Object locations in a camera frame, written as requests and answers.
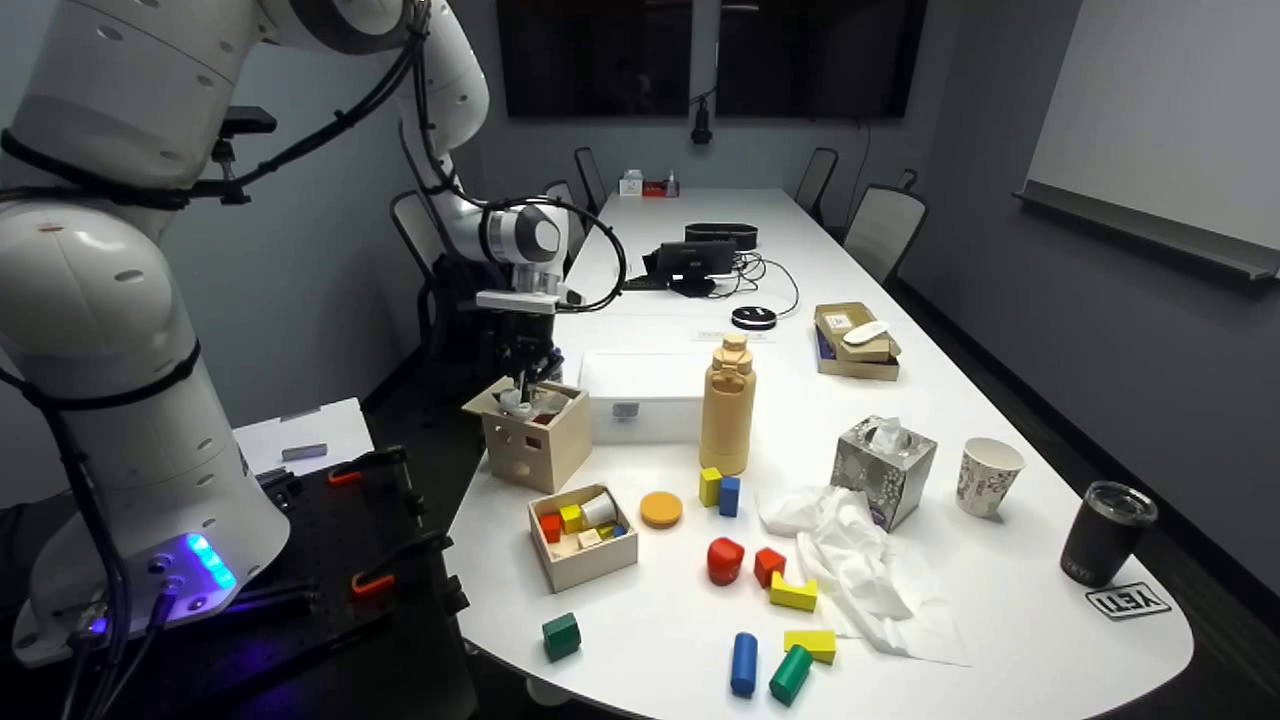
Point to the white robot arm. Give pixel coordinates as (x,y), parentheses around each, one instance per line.
(113,132)

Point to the blue cylinder block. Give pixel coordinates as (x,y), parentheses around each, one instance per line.
(740,675)

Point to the black device with cables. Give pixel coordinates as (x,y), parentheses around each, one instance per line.
(709,263)

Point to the wooden box with items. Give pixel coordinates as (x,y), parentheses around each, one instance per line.
(849,342)

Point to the yellow small block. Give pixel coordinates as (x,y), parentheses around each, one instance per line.
(709,486)

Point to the grey chair left near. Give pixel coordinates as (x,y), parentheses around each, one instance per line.
(419,231)

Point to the grey tissue box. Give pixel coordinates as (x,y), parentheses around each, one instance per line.
(886,465)

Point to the green block at table edge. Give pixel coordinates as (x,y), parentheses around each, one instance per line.
(561,639)

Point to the red block right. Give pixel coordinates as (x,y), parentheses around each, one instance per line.
(766,567)

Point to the orange round disc block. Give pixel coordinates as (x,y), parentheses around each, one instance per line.
(662,509)

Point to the dark metal tumbler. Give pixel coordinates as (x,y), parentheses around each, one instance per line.
(1105,531)

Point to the label sticker on table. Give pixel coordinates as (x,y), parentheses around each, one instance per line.
(1126,601)

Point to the red block left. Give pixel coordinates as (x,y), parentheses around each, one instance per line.
(725,560)

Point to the yellow block front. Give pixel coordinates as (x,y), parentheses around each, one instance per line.
(817,647)

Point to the tan thermos bottle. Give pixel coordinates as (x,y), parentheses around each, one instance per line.
(731,391)

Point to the green long block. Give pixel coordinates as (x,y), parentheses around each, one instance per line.
(789,675)

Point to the whiteboard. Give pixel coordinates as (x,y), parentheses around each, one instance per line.
(1164,127)

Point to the grey chair far right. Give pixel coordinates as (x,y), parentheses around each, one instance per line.
(883,231)

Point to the blue small block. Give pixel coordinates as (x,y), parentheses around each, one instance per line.
(731,499)

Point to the black cart with clamps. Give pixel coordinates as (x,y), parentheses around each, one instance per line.
(352,622)

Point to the grey chair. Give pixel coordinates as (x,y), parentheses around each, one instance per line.
(419,231)
(883,231)

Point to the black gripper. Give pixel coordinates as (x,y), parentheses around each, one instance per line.
(519,350)

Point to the white flat box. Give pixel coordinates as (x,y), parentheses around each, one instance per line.
(640,397)

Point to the small wooden tray with blocks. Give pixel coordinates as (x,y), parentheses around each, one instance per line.
(582,536)

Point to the red block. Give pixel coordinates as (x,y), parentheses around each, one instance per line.
(766,567)
(725,560)

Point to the black round puck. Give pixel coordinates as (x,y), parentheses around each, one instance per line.
(754,317)

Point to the white paper cup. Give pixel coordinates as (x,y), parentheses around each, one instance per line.
(985,473)

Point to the yellow block middle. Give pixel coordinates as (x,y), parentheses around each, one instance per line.
(789,595)

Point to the wooden shape sorter box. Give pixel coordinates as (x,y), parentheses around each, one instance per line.
(534,446)

